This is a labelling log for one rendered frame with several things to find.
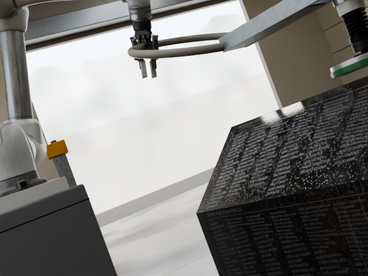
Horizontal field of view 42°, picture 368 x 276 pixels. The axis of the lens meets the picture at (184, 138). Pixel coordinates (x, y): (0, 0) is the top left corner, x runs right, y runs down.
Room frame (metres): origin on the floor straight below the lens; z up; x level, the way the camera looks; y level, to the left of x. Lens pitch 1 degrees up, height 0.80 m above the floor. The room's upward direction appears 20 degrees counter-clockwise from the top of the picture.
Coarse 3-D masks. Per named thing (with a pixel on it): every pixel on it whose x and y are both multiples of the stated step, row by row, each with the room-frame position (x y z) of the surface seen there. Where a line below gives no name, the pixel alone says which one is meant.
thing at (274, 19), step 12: (288, 0) 1.36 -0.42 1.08; (300, 0) 1.33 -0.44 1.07; (312, 0) 1.30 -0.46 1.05; (324, 0) 1.39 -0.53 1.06; (264, 12) 1.43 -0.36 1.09; (276, 12) 1.40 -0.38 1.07; (288, 12) 1.37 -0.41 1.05; (300, 12) 1.38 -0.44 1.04; (252, 24) 1.48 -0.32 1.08; (264, 24) 1.44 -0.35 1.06; (276, 24) 1.44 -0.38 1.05; (288, 24) 1.51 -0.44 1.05; (228, 36) 1.57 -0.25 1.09; (240, 36) 1.53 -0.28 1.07; (252, 36) 1.50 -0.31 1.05; (264, 36) 1.59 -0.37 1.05; (228, 48) 1.59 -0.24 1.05
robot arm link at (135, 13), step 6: (132, 6) 1.86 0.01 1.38; (138, 6) 1.85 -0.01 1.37; (144, 6) 1.86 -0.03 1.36; (150, 6) 1.89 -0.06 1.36; (132, 12) 1.87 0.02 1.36; (138, 12) 1.86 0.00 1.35; (144, 12) 1.87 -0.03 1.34; (150, 12) 1.89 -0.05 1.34; (132, 18) 1.88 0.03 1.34; (138, 18) 1.87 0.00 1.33; (144, 18) 1.87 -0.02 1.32
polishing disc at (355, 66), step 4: (364, 52) 1.25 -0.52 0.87; (356, 56) 1.27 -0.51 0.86; (360, 60) 1.20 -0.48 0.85; (364, 60) 1.19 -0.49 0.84; (352, 64) 1.21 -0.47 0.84; (356, 64) 1.20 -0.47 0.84; (360, 64) 1.20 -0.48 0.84; (364, 64) 1.19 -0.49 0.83; (340, 68) 1.24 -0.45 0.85; (344, 68) 1.23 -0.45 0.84; (348, 68) 1.22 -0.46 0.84; (352, 68) 1.21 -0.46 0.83; (356, 68) 1.24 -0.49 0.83; (332, 72) 1.29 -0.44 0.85; (336, 72) 1.26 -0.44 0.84; (340, 72) 1.25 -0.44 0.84; (344, 72) 1.24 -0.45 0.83; (348, 72) 1.33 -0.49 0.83; (332, 76) 1.29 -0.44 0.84; (336, 76) 1.27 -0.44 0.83
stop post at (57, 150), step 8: (56, 144) 2.79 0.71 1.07; (64, 144) 2.80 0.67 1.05; (48, 152) 2.77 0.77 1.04; (56, 152) 2.79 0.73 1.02; (64, 152) 2.80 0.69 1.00; (56, 160) 2.80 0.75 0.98; (64, 160) 2.81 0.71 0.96; (56, 168) 2.80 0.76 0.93; (64, 168) 2.81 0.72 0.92; (72, 176) 2.82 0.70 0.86; (72, 184) 2.81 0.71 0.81
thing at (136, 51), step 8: (224, 32) 1.97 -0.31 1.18; (160, 40) 1.99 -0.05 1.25; (168, 40) 2.00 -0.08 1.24; (176, 40) 2.01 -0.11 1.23; (184, 40) 2.02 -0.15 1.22; (192, 40) 2.02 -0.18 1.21; (200, 40) 2.02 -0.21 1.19; (208, 40) 2.01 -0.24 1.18; (136, 48) 1.85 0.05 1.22; (144, 48) 1.92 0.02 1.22; (176, 48) 1.59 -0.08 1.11; (184, 48) 1.58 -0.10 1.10; (192, 48) 1.58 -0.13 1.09; (200, 48) 1.58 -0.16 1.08; (208, 48) 1.58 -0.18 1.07; (216, 48) 1.59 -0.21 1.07; (224, 48) 1.60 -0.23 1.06; (136, 56) 1.69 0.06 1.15; (144, 56) 1.65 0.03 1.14; (152, 56) 1.63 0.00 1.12; (160, 56) 1.61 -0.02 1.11; (168, 56) 1.60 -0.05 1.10; (176, 56) 1.60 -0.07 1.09
